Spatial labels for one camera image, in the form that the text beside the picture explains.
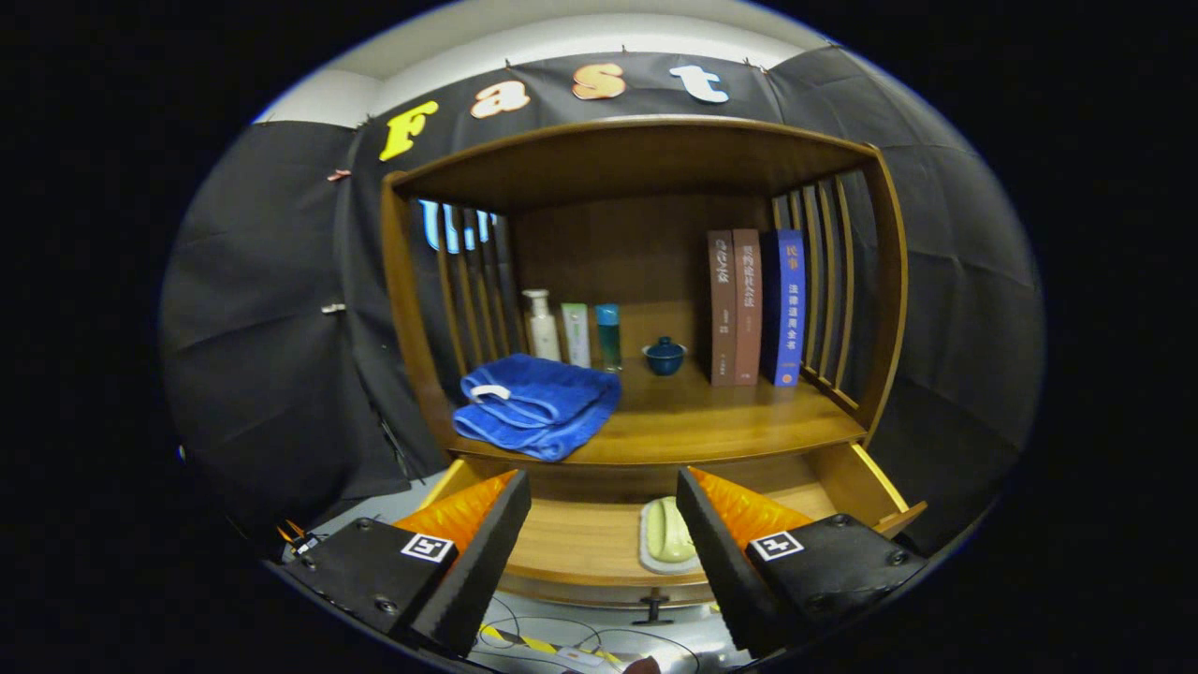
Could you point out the wooden cabinet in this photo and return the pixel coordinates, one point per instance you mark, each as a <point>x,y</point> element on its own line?
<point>608,262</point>

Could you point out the teal bottle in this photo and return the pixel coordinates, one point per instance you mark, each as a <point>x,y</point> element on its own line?
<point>608,337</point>

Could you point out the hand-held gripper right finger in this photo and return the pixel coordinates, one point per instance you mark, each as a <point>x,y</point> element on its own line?
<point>721,562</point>

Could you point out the white green tube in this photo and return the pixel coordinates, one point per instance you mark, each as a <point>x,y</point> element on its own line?
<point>576,337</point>

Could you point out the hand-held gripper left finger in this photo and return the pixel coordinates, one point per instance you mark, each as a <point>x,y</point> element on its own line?
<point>473,562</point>

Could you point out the wooden countertop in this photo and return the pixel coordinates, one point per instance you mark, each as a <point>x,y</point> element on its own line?
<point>711,421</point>

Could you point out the white pump bottle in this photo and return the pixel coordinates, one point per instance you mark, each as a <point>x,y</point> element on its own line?
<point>543,332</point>

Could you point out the brown book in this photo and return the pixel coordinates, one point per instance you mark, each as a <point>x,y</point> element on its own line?
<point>747,309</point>
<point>722,309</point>

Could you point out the blue lidded cup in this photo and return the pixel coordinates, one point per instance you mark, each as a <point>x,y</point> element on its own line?
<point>664,358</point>

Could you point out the blue book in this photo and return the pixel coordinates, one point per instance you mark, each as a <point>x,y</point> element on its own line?
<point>791,309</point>

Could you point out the folded blue towel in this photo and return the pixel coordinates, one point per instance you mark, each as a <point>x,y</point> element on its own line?
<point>533,402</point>

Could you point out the yellow black striped tape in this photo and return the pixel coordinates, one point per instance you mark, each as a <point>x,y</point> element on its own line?
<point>538,644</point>

